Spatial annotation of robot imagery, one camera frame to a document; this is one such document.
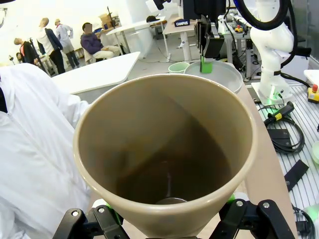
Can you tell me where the tall tan plastic cup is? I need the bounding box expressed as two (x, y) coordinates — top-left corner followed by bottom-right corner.
(73, 74), (257, 237)

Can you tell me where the open cardboard box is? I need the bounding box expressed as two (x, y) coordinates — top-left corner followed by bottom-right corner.
(99, 13), (116, 30)

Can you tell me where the person in white hooded jacket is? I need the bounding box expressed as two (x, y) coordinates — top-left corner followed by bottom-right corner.
(0, 62), (94, 239)

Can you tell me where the black flat strip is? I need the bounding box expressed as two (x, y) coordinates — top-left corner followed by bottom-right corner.
(284, 159), (310, 192)

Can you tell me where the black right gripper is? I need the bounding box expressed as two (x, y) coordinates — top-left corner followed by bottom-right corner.
(193, 0), (226, 74)

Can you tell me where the mannequin in white coat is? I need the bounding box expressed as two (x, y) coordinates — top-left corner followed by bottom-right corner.
(55, 18), (80, 69)

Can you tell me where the large white table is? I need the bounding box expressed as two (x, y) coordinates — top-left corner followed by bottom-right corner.
(51, 51), (142, 95)

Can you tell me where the mannequin in navy vest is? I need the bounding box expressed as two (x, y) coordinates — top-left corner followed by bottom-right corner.
(36, 17), (67, 75)

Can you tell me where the seated person in purple jacket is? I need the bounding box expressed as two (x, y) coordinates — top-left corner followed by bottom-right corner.
(80, 22), (121, 61)

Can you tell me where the yellow emergency stop button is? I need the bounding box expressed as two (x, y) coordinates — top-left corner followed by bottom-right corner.
(308, 84), (319, 104)

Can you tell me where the white bowl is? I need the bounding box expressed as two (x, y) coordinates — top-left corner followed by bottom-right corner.
(183, 60), (244, 95)

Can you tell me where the black braided right arm sleeve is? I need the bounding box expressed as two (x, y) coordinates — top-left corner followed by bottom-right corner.
(234, 0), (312, 83)

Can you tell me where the flat black block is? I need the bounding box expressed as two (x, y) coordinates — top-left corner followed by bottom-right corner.
(268, 128), (292, 147)

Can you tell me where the black handheld enabling device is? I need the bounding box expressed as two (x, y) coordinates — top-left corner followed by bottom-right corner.
(264, 101), (295, 126)

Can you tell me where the tall green plastic cup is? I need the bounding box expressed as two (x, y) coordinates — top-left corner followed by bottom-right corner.
(168, 62), (190, 75)

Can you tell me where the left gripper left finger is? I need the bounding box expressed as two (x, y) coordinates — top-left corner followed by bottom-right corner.
(52, 198), (127, 239)

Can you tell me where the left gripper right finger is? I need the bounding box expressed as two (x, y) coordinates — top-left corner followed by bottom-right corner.
(213, 193), (292, 239)

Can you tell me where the aluminium profile platform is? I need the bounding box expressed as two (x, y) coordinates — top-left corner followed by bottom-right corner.
(245, 82), (319, 239)

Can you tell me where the white height-adjustable desk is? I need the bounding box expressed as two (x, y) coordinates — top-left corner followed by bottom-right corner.
(106, 16), (172, 62)

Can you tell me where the desk with campus sign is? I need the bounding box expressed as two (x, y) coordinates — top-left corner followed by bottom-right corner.
(163, 14), (200, 63)

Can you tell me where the coiled black cable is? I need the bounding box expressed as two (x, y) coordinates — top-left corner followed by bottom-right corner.
(264, 117), (306, 153)

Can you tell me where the mannequin in black and pink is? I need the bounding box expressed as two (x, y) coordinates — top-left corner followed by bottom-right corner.
(14, 37), (38, 66)

